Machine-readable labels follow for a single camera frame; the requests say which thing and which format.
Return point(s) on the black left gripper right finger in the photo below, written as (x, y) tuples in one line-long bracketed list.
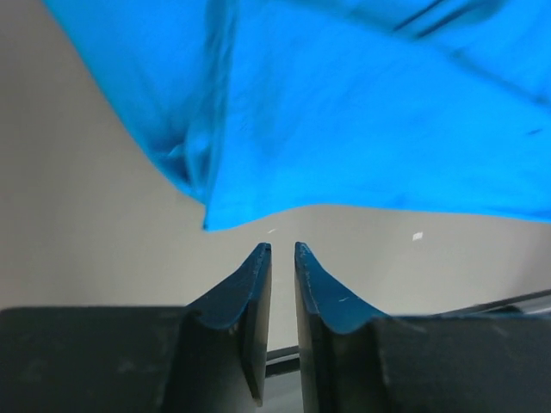
[(493, 357)]

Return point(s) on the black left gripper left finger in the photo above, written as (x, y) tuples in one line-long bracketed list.
[(207, 356)]

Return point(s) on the blue t shirt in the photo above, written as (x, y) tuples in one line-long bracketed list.
[(257, 107)]

